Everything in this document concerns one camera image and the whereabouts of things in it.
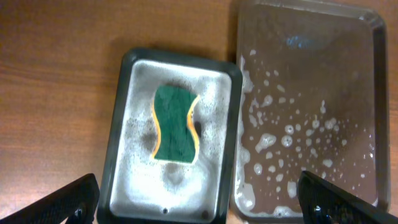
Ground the brown plastic tray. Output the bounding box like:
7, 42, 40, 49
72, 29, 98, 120
231, 1, 391, 223

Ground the small metal tray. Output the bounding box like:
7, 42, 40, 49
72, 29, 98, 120
97, 48, 243, 223

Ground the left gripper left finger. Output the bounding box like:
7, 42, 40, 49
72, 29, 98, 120
1, 174, 100, 224

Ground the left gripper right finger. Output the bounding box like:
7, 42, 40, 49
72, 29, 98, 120
297, 171, 397, 224

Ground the yellow green sponge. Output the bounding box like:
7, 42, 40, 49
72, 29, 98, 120
152, 85, 200, 163

